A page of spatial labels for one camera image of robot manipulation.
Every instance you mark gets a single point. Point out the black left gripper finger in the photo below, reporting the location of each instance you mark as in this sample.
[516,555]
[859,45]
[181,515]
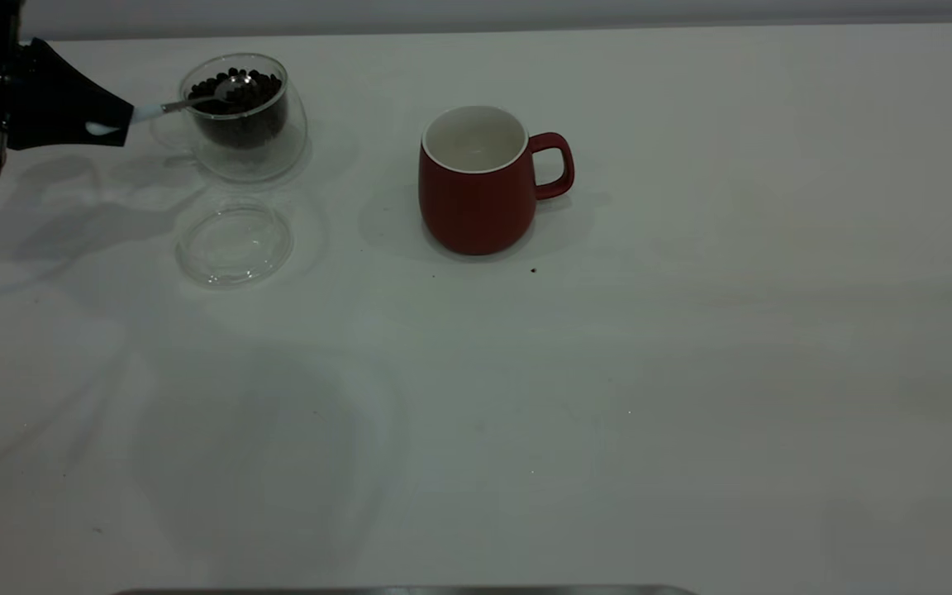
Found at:
[63,95]
[46,139]

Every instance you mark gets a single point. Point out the clear double-wall glass cup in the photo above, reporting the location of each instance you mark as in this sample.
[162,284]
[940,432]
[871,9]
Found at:
[278,157]

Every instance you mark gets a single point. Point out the coffee beans in glass cup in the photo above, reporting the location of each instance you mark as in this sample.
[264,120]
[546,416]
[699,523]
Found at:
[249,111]

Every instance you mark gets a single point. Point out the clear glass saucer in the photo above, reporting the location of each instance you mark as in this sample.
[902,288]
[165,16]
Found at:
[232,248]

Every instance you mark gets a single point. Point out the red ceramic mug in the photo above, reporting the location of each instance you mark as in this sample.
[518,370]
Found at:
[476,211]

